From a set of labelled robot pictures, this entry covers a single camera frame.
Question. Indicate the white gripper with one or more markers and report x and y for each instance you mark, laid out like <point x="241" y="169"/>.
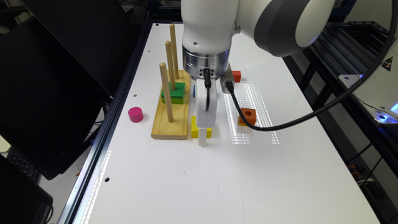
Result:
<point x="206" y="107"/>

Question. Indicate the yellow block with hole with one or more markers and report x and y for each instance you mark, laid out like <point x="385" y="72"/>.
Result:
<point x="195" y="130"/>

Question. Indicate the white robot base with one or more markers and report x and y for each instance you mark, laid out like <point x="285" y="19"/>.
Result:
<point x="378" y="94"/>

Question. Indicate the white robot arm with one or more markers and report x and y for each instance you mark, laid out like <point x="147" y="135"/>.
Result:
<point x="280" y="27"/>

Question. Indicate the light green square block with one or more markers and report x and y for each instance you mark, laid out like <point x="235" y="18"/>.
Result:
<point x="177" y="101"/>

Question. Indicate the thin yellow block under orange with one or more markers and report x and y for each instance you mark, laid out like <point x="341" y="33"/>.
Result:
<point x="241" y="122"/>

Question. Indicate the dark green square block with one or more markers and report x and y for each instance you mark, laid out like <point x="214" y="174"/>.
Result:
<point x="178" y="93"/>

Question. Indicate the orange block with hole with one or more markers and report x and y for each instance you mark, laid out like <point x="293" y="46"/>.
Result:
<point x="250" y="115"/>

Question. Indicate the red rectangular block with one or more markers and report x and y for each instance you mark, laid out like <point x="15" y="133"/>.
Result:
<point x="236" y="75"/>

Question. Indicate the pink cylinder block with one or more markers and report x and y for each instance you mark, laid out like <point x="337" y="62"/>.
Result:
<point x="135" y="114"/>

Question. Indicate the wooden peg base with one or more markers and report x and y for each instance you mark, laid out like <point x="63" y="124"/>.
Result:
<point x="178" y="128"/>

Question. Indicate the front wooden peg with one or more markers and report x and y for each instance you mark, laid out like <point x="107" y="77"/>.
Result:
<point x="166" y="90"/>

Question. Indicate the wooden peg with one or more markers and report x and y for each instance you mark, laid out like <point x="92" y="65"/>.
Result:
<point x="166" y="90"/>
<point x="174" y="51"/>
<point x="168" y="47"/>

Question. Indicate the middle wooden peg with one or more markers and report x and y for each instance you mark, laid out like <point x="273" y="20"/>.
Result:
<point x="168" y="47"/>

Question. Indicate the rear wooden peg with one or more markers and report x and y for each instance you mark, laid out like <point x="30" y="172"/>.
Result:
<point x="174" y="51"/>

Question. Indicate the black panel left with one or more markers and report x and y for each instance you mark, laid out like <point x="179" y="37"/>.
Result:
<point x="57" y="69"/>

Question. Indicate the black keyboard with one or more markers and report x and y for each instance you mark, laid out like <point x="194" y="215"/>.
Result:
<point x="18" y="160"/>

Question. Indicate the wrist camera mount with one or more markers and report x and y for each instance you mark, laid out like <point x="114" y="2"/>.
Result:
<point x="227" y="77"/>

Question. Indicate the black aluminium frame right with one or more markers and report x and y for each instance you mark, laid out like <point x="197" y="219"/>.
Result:
<point x="341" y="55"/>

